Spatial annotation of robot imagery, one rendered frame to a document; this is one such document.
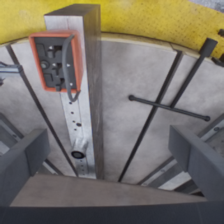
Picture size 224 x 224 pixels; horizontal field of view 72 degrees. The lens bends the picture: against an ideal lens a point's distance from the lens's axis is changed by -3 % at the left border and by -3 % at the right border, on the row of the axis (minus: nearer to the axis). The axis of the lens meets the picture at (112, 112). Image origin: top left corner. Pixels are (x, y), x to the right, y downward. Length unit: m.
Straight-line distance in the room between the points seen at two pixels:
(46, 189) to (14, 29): 1.21
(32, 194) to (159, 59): 1.03
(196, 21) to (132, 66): 0.57
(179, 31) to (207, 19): 0.20
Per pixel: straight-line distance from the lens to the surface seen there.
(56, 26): 0.65
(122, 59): 1.03
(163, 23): 1.31
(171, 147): 0.17
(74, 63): 0.53
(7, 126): 1.72
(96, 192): 0.91
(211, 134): 1.49
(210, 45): 1.05
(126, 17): 1.29
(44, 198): 0.95
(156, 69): 1.07
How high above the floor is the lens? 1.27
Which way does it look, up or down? 50 degrees down
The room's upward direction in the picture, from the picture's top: 171 degrees counter-clockwise
